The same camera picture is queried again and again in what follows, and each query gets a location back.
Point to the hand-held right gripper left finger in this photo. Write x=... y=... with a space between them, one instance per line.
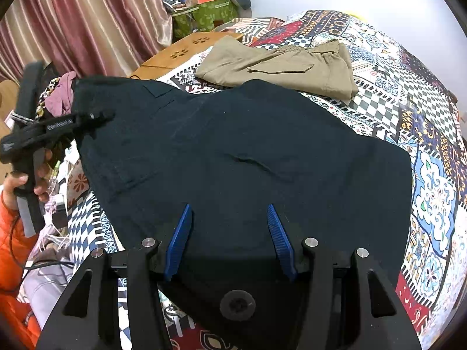
x=178 y=240

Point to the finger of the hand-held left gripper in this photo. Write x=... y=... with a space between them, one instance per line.
x=93 y=120

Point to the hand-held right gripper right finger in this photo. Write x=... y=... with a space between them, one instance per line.
x=281 y=240

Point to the dark navy pants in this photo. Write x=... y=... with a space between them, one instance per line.
x=237 y=135

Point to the person's left forearm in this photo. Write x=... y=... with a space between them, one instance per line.
x=11 y=248

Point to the khaki pants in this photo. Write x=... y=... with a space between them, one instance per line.
x=284 y=69

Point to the person's left hand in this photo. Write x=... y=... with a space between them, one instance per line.
x=43 y=182

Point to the pink cloth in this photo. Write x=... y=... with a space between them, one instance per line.
x=62 y=91

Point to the black chair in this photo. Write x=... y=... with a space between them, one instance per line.
x=27 y=87

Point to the brown floral box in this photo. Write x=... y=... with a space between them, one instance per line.
x=78 y=186

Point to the striped pink curtain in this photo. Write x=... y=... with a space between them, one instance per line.
x=84 y=18

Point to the wooden headboard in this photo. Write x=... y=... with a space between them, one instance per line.
x=182 y=53

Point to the grey garment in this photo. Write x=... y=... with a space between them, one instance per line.
x=47 y=288

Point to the green floral bag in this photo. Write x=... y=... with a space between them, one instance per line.
x=211 y=14

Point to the patchwork printed blanket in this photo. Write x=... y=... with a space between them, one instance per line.
x=434 y=197

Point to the yellow object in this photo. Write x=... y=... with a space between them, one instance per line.
x=357 y=14

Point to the wooden bed post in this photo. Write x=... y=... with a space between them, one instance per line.
x=455 y=105

